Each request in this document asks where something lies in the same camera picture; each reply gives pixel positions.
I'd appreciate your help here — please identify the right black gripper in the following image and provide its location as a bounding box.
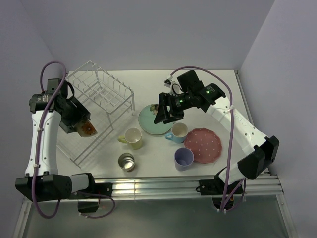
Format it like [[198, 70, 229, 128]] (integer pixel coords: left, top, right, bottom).
[[154, 91, 193, 124]]

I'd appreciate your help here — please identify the white floral bowl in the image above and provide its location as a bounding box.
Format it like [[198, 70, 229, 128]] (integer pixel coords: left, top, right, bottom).
[[75, 119, 98, 137]]

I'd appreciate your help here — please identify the yellow green mug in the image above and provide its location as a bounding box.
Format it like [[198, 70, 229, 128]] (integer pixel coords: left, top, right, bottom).
[[117, 127, 142, 150]]

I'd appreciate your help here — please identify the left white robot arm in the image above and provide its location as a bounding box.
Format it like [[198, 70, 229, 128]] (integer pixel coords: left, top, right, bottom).
[[15, 78, 97, 202]]

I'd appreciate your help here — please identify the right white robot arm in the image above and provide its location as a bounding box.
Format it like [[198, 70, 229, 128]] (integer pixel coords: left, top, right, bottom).
[[154, 67, 279, 193]]

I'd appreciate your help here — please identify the light blue mug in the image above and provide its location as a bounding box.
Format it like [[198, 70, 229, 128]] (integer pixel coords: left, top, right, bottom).
[[165, 122, 188, 144]]

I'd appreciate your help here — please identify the teal floral plate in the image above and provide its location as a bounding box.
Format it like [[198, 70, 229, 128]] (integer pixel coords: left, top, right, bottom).
[[138, 104, 173, 135]]

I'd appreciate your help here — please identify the lavender plastic cup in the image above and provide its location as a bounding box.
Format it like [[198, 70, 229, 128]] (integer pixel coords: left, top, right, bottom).
[[174, 147, 194, 171]]

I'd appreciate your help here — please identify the pink polka dot plate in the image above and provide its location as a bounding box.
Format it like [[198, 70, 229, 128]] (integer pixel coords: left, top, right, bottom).
[[184, 128, 222, 164]]

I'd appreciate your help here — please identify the stainless steel cup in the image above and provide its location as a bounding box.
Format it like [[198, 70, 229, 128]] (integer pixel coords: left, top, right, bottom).
[[118, 153, 135, 172]]

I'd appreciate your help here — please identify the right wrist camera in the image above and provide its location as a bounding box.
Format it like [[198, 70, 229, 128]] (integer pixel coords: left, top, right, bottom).
[[164, 76, 181, 95]]

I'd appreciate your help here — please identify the white wire dish rack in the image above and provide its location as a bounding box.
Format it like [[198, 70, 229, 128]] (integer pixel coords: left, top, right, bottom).
[[57, 61, 135, 168]]

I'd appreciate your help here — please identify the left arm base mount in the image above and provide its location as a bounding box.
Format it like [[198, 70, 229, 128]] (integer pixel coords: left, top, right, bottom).
[[74, 183, 115, 219]]

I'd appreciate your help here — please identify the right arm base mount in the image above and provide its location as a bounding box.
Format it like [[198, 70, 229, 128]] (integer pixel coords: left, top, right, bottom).
[[196, 175, 246, 213]]

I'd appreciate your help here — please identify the aluminium frame rail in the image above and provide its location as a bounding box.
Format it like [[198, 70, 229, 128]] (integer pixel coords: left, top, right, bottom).
[[22, 175, 284, 203]]

